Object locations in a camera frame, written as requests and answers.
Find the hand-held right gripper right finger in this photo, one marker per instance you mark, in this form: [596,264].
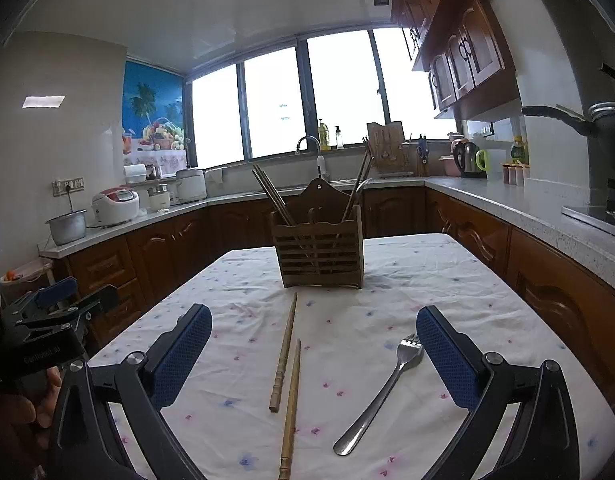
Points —
[445,360]

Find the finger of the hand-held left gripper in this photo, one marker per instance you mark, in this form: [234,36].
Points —
[54,294]
[87,305]

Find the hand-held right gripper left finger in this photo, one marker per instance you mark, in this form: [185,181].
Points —
[183,355]

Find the metal fork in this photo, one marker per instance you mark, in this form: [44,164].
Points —
[382,395]

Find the light wooden chopstick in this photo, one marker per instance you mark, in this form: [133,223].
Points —
[291,410]
[284,355]

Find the wooden utensil holder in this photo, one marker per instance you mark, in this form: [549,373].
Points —
[317,255]

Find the person's left hand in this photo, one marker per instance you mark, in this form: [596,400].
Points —
[17,425]

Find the white storage rack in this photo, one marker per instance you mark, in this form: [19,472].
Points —
[29,280]

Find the metal pot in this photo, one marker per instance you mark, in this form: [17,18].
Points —
[67,229]

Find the red and white rice cooker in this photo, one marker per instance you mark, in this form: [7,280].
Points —
[114,207]

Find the floral white tablecloth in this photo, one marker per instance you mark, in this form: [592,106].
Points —
[347,320]

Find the small white appliance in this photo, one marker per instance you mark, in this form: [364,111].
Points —
[160,198]

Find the white container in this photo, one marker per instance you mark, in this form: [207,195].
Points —
[136,174]

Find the thin chopstick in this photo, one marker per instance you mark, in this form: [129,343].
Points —
[268,195]
[358,185]

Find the white dishcloth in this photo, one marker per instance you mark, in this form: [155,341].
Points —
[215,176]

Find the steel sink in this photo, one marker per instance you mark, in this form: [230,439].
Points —
[277,191]

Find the pink container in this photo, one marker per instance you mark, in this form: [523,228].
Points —
[447,166]

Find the row of spice jars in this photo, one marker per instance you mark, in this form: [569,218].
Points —
[516,174]

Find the steel electric kettle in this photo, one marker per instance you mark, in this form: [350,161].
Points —
[466,160]

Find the green cup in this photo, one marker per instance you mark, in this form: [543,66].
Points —
[482,161]

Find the black cooktop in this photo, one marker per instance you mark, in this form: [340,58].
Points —
[597,222]

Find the yellow cooking oil bottle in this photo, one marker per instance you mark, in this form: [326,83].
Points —
[519,150]

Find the wooden cutting board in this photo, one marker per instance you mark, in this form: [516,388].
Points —
[386,145]

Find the chrome faucet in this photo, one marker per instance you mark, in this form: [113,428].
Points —
[320,160]

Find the clear pump bottle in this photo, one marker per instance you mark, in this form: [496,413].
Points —
[339,139]

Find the yellow dish soap bottle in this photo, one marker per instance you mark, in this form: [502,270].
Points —
[324,136]

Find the black pan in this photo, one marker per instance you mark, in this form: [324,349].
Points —
[607,130]

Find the kitchen window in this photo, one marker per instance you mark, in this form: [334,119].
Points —
[312,95]

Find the wall power outlet strip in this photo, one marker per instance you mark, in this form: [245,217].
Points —
[67,187]

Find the tropical fruit wall poster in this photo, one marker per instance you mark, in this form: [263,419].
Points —
[155,115]

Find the wall socket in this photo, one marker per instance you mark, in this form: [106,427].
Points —
[486,130]

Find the wooden wall cabinets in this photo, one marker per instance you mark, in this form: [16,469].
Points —
[452,35]

